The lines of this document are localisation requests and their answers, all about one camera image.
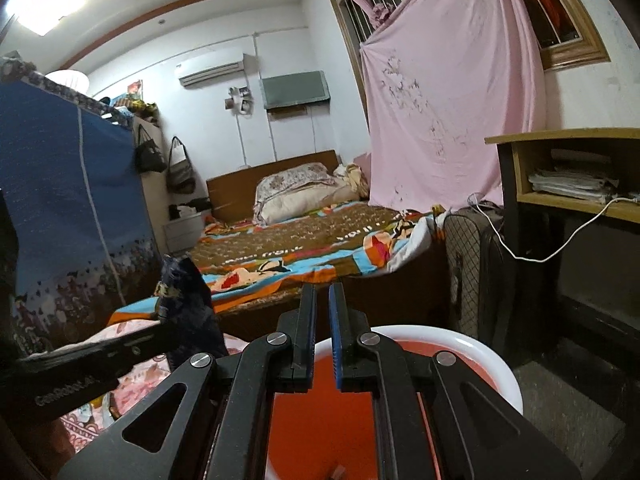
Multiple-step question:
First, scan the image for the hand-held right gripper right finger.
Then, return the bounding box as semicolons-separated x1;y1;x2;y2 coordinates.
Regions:
328;282;583;480

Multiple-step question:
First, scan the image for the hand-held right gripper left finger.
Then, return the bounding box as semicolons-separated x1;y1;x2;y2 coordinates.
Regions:
57;284;318;480

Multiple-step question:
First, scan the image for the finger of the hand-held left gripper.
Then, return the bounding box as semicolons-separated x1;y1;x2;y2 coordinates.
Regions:
15;322;176;377

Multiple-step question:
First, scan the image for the orange basin with white rim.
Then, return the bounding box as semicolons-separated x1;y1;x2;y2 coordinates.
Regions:
260;325;524;480

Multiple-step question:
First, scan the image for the dark blue wrapper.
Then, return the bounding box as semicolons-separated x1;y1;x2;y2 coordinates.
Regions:
156;254;228;361

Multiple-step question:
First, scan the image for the pink floral blanket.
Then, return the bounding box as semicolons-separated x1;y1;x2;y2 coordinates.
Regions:
15;317;251;436

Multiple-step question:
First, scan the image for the colourful cartoon bedsheet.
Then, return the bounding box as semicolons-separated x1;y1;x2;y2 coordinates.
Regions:
107;199;446;328

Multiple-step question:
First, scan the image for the white nightstand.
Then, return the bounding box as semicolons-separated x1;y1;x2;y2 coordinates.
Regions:
164;209;211;253

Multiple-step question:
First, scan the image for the floral pillow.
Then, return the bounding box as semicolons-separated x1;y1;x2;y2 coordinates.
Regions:
252;162;341;225

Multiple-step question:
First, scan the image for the checkered suitcase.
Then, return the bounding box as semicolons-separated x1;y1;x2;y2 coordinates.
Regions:
442;202;518;356

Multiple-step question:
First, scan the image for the yellow crumpled cloth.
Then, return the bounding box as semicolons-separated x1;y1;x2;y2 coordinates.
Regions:
334;162;371;201

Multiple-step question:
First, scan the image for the dark clothes pile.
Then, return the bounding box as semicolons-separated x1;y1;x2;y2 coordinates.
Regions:
169;197;213;221

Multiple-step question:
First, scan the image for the wooden bed headboard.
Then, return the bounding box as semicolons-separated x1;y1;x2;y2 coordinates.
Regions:
206;150;338;223

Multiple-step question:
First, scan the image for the blue fabric wardrobe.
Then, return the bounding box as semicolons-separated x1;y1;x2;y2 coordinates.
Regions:
0;57;166;356

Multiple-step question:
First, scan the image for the grey tote bag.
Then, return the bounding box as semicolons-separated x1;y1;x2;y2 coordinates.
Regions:
166;136;197;195

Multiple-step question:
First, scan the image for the black handbag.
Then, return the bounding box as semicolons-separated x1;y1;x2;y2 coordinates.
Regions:
135;125;168;173

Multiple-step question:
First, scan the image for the white round basket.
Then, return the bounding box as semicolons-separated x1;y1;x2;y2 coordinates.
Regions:
45;70;90;94

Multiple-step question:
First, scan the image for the pink hung sheet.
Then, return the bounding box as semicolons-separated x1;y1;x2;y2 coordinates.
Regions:
360;0;548;213

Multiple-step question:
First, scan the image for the stack of papers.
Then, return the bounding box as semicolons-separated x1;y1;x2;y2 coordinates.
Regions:
527;149;626;201

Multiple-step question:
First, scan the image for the white air conditioner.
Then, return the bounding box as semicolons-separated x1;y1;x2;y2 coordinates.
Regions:
175;52;246;87

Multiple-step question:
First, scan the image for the wooden desk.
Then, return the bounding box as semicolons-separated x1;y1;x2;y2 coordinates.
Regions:
484;127;640;361

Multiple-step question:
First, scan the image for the barred window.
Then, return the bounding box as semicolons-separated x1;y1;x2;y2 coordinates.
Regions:
325;0;612;72

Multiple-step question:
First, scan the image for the white cable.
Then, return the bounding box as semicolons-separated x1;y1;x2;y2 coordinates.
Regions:
467;192;640;264

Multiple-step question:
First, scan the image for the wall television with green cover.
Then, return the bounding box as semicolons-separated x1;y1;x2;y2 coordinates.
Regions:
259;70;332;111

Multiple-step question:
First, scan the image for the wall socket with plugs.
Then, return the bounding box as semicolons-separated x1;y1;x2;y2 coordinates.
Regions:
223;86;253;116

